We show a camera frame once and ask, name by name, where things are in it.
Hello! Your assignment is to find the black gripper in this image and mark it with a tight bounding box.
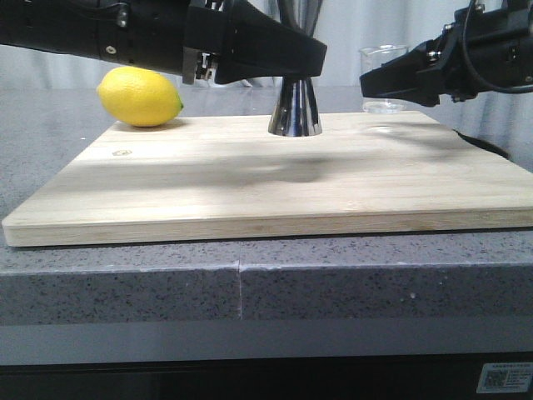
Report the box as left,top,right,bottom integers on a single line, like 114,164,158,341
359,1,532,108
95,1,327,84

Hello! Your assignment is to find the small glass beaker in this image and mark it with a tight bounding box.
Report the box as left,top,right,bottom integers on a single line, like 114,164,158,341
359,44,409,114

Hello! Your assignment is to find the steel double jigger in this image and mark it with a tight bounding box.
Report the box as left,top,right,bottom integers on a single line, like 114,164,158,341
268,77,322,138

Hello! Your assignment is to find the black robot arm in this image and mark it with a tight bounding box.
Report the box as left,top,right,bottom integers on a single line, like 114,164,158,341
1,1,326,84

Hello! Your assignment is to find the grey curtain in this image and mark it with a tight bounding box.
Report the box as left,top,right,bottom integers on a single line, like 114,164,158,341
1,0,469,90

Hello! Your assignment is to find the yellow lemon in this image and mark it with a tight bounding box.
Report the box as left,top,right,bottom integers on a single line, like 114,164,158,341
97,67,183,128

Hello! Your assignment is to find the wooden cutting board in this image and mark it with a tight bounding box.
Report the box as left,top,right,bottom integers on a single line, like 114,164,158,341
2,112,532,247

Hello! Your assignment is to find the white QR label sticker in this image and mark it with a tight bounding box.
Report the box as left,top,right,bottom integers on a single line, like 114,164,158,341
476,362,532,394

